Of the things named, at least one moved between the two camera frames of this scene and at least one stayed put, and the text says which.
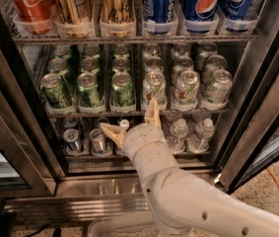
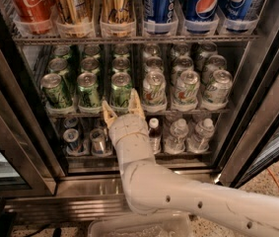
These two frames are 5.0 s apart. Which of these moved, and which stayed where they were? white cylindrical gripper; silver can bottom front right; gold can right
Moved: white cylindrical gripper
Stayed: gold can right; silver can bottom front right
